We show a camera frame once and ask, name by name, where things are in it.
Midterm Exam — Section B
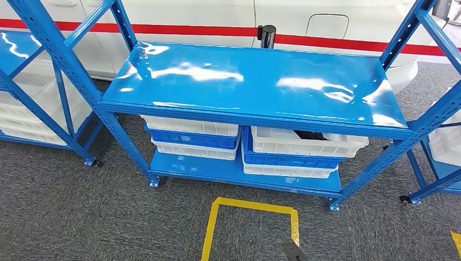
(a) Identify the black stanchion post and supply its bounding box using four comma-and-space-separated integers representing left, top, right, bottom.
257, 24, 277, 49

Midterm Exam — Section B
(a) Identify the blue plastic bin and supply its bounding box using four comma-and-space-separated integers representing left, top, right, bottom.
145, 124, 241, 150
242, 126, 346, 169

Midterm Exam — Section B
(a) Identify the yellow floor tape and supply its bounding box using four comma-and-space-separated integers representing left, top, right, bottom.
200, 197, 300, 261
450, 230, 461, 257

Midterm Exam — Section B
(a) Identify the blue metal shelf rack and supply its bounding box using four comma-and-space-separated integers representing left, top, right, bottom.
400, 83, 461, 206
0, 28, 105, 167
7, 0, 461, 212

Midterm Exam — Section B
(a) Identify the white car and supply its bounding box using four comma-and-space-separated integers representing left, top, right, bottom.
0, 0, 461, 95

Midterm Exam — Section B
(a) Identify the black plastic piece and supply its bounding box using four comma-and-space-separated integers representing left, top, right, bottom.
293, 130, 330, 141

